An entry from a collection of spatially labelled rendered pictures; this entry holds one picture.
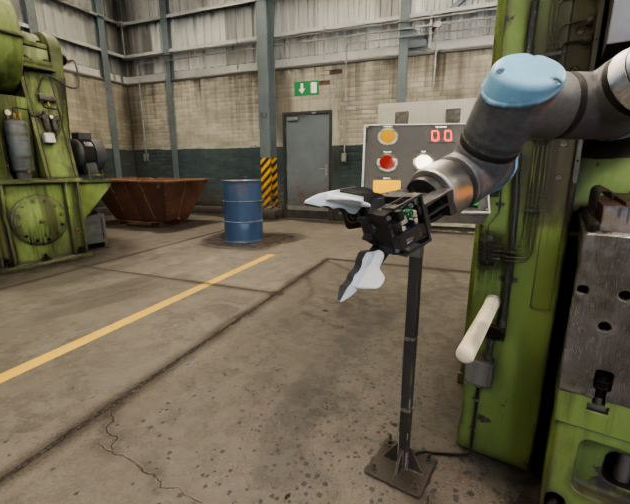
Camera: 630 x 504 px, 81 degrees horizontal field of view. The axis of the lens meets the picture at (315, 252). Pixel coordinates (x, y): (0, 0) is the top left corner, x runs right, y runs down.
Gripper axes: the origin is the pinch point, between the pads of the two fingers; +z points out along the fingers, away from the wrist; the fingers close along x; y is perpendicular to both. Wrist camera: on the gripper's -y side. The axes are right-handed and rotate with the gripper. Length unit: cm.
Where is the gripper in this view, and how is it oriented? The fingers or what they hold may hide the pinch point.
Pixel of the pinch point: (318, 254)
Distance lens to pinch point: 50.1
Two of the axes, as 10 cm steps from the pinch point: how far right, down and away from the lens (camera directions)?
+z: -8.0, 4.5, -4.1
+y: 5.2, 1.6, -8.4
